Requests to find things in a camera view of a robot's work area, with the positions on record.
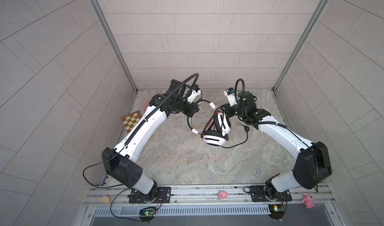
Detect circuit board with led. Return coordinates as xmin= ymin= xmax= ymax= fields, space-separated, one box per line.
xmin=139 ymin=207 xmax=157 ymax=222
xmin=268 ymin=205 xmax=286 ymax=221

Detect pink pig toy centre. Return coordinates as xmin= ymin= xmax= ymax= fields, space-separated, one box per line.
xmin=218 ymin=190 xmax=228 ymax=200

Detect pink pig toy right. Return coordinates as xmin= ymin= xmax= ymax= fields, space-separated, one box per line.
xmin=301 ymin=193 xmax=315 ymax=209

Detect white black headphones with cable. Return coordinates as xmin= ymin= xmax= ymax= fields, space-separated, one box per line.
xmin=187 ymin=100 xmax=250 ymax=149

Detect wooden folding chess board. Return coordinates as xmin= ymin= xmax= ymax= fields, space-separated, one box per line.
xmin=122 ymin=110 xmax=142 ymax=134

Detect left circuit board with led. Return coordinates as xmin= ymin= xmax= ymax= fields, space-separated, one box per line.
xmin=139 ymin=207 xmax=157 ymax=222

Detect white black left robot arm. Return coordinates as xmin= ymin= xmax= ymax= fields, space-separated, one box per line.
xmin=102 ymin=73 xmax=199 ymax=202

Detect right circuit board with led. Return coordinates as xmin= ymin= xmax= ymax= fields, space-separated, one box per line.
xmin=268 ymin=205 xmax=286 ymax=221

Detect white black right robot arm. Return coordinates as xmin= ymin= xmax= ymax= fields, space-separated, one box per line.
xmin=223 ymin=79 xmax=332 ymax=201

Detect beige wooden piece on rail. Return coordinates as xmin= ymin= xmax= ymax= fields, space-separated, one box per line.
xmin=100 ymin=196 xmax=111 ymax=204

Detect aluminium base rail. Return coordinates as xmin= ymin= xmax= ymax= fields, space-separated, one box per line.
xmin=80 ymin=182 xmax=343 ymax=226

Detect pink headphones with cable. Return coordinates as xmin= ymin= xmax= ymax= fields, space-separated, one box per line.
xmin=142 ymin=97 xmax=152 ymax=113

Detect pink pig toy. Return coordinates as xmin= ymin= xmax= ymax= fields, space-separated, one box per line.
xmin=301 ymin=193 xmax=315 ymax=209
xmin=218 ymin=190 xmax=228 ymax=200

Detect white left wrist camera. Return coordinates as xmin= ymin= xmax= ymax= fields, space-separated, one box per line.
xmin=187 ymin=85 xmax=202 ymax=104

